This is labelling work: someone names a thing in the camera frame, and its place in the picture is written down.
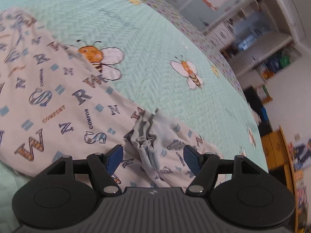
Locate black armchair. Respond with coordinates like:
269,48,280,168
243,85,274,139

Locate white drawer cabinet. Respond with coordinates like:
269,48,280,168
206,17,236,51

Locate green bee-print quilt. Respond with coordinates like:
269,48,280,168
0,0,270,231

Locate white letter-print pajama pants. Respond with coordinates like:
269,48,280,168
0,7,225,190

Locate wooden desk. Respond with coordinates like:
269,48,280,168
261,125,311,233

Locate green and white carton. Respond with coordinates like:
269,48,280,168
255,85,273,102

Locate white door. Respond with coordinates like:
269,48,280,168
233,31,293,76

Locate uniformed figure portrait board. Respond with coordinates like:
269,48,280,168
295,138,311,161

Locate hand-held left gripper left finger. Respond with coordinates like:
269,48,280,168
46,144,124,197

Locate blue cloth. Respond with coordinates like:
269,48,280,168
259,105,270,122

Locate sliding-door wardrobe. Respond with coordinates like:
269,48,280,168
141,0,268,37

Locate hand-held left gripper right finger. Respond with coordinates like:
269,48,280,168
183,145,261,196

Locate blue bag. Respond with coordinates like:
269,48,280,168
265,58,280,73

